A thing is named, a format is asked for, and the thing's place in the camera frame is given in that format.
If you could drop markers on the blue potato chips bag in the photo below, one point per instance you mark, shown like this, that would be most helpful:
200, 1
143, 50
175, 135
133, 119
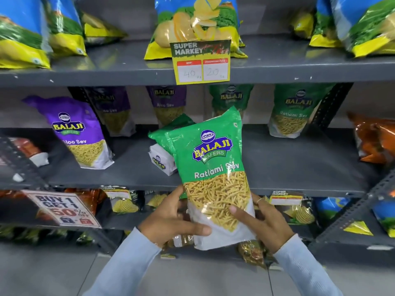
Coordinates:
194, 18
63, 27
98, 29
304, 24
385, 212
324, 27
331, 208
367, 24
18, 30

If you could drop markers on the grey metal shelf rack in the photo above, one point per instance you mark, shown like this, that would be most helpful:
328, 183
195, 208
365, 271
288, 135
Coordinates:
277, 63

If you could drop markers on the person's right hand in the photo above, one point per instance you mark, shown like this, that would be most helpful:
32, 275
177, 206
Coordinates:
271, 228

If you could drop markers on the person's left hand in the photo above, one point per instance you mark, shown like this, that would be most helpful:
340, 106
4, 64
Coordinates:
163, 221

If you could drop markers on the person's right thumb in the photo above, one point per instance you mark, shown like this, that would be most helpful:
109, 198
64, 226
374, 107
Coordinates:
242, 215

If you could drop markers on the yellow chips bag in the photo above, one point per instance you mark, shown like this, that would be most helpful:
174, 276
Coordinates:
301, 215
156, 200
122, 201
359, 228

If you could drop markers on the person's left forearm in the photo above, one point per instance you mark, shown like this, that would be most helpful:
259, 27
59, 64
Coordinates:
126, 265

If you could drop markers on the green snack packet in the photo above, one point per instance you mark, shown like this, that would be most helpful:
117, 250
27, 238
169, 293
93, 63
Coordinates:
160, 135
293, 110
231, 97
213, 157

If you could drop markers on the brown snack packet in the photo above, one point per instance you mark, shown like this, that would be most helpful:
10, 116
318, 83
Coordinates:
177, 245
253, 252

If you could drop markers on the white red offer sign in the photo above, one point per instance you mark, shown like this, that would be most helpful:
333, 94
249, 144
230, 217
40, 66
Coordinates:
61, 209

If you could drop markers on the orange snack packet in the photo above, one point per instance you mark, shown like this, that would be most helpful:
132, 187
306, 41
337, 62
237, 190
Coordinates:
29, 149
85, 200
376, 140

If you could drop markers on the person's left thumb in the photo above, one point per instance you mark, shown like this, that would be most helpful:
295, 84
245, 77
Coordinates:
194, 230

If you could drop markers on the person's right forearm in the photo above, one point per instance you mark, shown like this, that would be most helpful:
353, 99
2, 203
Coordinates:
304, 268

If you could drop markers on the purple snack packet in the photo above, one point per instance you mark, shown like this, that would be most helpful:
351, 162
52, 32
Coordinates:
166, 101
114, 110
77, 129

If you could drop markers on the row of dark green packets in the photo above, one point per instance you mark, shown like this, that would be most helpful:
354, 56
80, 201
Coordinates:
37, 234

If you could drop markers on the small yellow shelf price tag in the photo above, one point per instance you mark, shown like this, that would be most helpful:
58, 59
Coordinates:
286, 198

